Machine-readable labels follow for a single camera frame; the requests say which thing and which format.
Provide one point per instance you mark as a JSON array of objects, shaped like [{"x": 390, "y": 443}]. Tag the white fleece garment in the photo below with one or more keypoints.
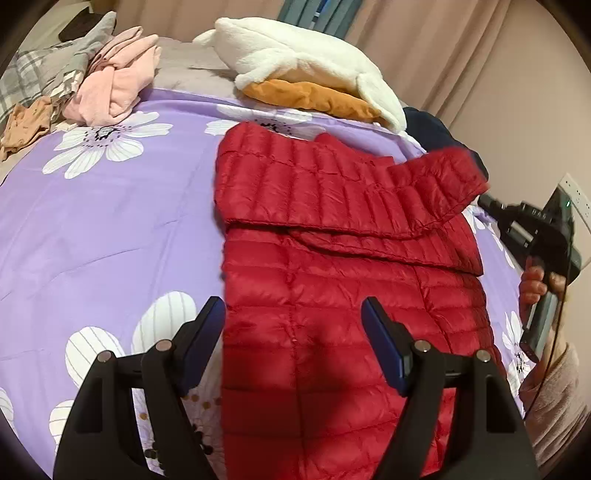
[{"x": 300, "y": 55}]

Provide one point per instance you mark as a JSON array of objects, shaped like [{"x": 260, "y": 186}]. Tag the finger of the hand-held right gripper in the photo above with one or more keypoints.
[{"x": 491, "y": 205}]

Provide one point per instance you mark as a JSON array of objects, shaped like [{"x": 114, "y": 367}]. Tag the beige curtain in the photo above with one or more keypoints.
[
  {"x": 184, "y": 18},
  {"x": 415, "y": 46}
]

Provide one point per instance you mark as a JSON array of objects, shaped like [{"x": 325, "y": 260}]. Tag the person's right forearm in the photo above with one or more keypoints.
[{"x": 554, "y": 406}]

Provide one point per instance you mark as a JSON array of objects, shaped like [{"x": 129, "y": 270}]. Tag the orange garment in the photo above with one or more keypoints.
[{"x": 300, "y": 94}]

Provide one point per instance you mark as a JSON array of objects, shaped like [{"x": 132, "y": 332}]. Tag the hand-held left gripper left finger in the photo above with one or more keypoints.
[{"x": 210, "y": 323}]

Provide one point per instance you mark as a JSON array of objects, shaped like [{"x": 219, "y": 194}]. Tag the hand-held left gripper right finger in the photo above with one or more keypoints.
[{"x": 376, "y": 323}]

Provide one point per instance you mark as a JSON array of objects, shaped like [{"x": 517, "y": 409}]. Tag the grey blanket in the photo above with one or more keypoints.
[{"x": 194, "y": 74}]

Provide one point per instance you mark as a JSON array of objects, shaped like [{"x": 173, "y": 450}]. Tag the tan crumpled cloth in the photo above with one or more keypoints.
[{"x": 23, "y": 124}]

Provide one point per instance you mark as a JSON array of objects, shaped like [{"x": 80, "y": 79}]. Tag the person's right hand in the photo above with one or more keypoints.
[{"x": 531, "y": 286}]

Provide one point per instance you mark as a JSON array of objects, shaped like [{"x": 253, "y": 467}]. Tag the window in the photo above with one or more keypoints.
[{"x": 300, "y": 11}]

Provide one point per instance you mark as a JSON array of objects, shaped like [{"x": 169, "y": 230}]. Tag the red quilted down jacket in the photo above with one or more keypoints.
[{"x": 323, "y": 277}]

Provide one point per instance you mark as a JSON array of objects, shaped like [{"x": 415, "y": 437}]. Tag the grey plaid garment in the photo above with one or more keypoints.
[{"x": 41, "y": 69}]

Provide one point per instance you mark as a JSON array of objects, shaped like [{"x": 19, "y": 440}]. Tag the white power strip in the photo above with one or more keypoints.
[{"x": 577, "y": 187}]

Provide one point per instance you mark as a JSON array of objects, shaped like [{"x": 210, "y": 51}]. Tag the purple floral bed sheet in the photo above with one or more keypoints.
[{"x": 115, "y": 221}]

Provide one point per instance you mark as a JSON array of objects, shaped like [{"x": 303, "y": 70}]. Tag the pink garment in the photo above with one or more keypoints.
[{"x": 120, "y": 78}]

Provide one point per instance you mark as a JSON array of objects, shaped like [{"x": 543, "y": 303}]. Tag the dark navy garment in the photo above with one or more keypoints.
[{"x": 429, "y": 129}]

